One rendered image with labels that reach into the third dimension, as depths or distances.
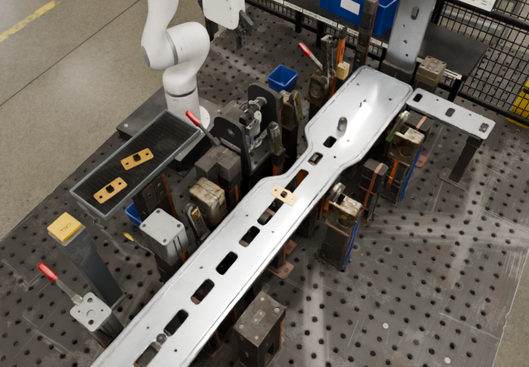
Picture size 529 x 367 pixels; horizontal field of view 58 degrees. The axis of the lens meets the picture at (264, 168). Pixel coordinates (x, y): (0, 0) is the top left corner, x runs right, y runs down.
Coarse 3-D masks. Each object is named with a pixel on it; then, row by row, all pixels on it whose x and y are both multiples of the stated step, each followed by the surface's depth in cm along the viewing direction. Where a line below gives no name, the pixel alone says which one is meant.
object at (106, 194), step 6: (114, 180) 126; (120, 180) 126; (108, 186) 124; (114, 186) 125; (120, 186) 125; (126, 186) 126; (102, 192) 124; (108, 192) 124; (114, 192) 124; (96, 198) 123; (102, 198) 123; (108, 198) 123
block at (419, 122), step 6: (414, 114) 165; (408, 120) 164; (414, 120) 164; (420, 120) 164; (426, 120) 164; (432, 120) 164; (408, 126) 164; (414, 126) 162; (420, 126) 162; (426, 126) 162; (420, 132) 162; (426, 132) 162; (426, 138) 170; (414, 168) 185; (408, 174) 182
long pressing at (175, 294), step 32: (352, 96) 168; (384, 96) 168; (320, 128) 159; (352, 128) 159; (384, 128) 159; (320, 160) 151; (352, 160) 151; (256, 192) 144; (320, 192) 144; (224, 224) 137; (256, 224) 137; (288, 224) 137; (192, 256) 131; (224, 256) 131; (256, 256) 131; (192, 288) 125; (224, 288) 125; (160, 320) 120; (192, 320) 120; (224, 320) 121; (128, 352) 116; (160, 352) 116; (192, 352) 116
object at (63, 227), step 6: (66, 216) 120; (54, 222) 119; (60, 222) 119; (66, 222) 119; (72, 222) 119; (78, 222) 119; (48, 228) 118; (54, 228) 118; (60, 228) 118; (66, 228) 118; (72, 228) 118; (78, 228) 119; (54, 234) 117; (60, 234) 117; (66, 234) 117
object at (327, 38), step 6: (324, 36) 154; (330, 36) 154; (324, 42) 153; (330, 42) 154; (336, 42) 152; (324, 48) 155; (330, 48) 158; (324, 54) 157; (330, 54) 160; (324, 60) 159; (330, 60) 161; (324, 66) 161; (330, 66) 163; (324, 72) 163; (330, 72) 165; (330, 78) 167
